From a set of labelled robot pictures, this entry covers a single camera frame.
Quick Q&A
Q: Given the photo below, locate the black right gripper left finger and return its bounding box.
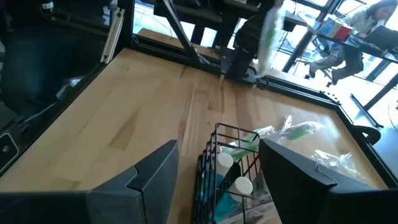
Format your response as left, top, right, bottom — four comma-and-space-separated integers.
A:
0, 139, 180, 224

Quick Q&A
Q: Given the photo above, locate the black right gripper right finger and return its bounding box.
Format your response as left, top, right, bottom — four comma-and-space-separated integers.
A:
259, 139, 398, 224

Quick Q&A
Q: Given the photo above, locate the green toothbrush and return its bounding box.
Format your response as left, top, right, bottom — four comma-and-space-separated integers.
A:
256, 6, 285, 78
220, 121, 326, 161

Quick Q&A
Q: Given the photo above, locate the blue mouthwash bottle white cap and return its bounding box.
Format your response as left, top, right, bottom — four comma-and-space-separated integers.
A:
198, 151, 234, 200
214, 176, 254, 223

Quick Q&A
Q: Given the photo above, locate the black desk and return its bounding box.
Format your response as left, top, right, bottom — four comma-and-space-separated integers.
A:
281, 11, 398, 111

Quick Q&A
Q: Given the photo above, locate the red box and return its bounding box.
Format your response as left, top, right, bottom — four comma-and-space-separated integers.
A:
333, 24, 354, 42

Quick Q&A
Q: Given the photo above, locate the black laptop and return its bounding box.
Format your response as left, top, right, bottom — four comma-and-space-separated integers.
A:
363, 24, 398, 52

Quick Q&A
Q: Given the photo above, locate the blue white box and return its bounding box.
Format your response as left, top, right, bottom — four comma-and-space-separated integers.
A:
319, 19, 340, 37

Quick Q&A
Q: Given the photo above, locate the black frame handle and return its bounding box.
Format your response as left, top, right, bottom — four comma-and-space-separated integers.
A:
354, 124, 382, 146

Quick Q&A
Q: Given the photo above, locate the black aluminium table frame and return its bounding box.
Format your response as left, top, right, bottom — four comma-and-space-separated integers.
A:
0, 0, 398, 187

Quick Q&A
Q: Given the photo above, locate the black wire caddy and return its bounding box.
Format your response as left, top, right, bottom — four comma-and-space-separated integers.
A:
192, 123, 274, 224

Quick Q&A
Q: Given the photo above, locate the silver metal bracket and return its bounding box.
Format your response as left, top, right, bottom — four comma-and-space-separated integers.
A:
101, 7, 125, 65

